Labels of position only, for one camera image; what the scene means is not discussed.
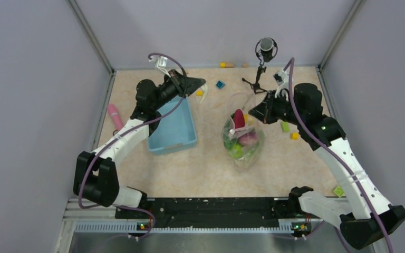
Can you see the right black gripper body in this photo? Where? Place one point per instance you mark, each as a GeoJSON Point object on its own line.
{"type": "Point", "coordinates": [279, 108]}

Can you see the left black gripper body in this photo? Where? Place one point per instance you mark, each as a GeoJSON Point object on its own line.
{"type": "Point", "coordinates": [174, 86]}

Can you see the yellow lemon toy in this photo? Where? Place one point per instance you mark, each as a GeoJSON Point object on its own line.
{"type": "Point", "coordinates": [249, 120]}

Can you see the clear zip top bag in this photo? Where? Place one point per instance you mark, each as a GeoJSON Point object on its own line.
{"type": "Point", "coordinates": [242, 134]}

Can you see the green lime toy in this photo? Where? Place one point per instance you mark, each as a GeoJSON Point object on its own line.
{"type": "Point", "coordinates": [236, 151]}

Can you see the red fruit toy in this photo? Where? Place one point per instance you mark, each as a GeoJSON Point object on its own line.
{"type": "Point", "coordinates": [238, 119]}

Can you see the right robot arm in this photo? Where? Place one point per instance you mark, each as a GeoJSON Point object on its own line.
{"type": "Point", "coordinates": [368, 215]}

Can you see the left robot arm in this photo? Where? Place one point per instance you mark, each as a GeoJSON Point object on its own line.
{"type": "Point", "coordinates": [95, 177]}

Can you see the green rectangular block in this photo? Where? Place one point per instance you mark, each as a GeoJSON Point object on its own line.
{"type": "Point", "coordinates": [285, 127]}

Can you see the blue square block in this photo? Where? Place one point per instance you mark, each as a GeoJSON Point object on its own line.
{"type": "Point", "coordinates": [220, 84]}

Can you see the yellow cube block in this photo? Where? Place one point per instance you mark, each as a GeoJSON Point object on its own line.
{"type": "Point", "coordinates": [294, 136]}

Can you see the yellow wooden cylinder block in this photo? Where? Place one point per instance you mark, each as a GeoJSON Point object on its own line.
{"type": "Point", "coordinates": [227, 65]}

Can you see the blue plastic basket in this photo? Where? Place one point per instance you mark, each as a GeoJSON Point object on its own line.
{"type": "Point", "coordinates": [175, 132]}

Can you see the black microphone on tripod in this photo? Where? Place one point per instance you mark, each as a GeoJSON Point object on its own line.
{"type": "Point", "coordinates": [265, 50]}

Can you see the pink cylinder toy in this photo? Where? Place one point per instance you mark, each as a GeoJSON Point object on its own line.
{"type": "Point", "coordinates": [115, 116]}

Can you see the green studded brick block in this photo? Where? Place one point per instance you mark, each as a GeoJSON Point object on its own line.
{"type": "Point", "coordinates": [338, 191]}

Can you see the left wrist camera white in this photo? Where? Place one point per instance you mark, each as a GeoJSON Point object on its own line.
{"type": "Point", "coordinates": [160, 64]}

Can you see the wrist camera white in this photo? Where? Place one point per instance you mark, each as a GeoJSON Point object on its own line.
{"type": "Point", "coordinates": [160, 64]}
{"type": "Point", "coordinates": [282, 79]}

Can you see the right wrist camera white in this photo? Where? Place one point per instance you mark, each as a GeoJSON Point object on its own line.
{"type": "Point", "coordinates": [282, 79]}

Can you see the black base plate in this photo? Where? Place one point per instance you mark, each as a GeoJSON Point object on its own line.
{"type": "Point", "coordinates": [223, 213]}

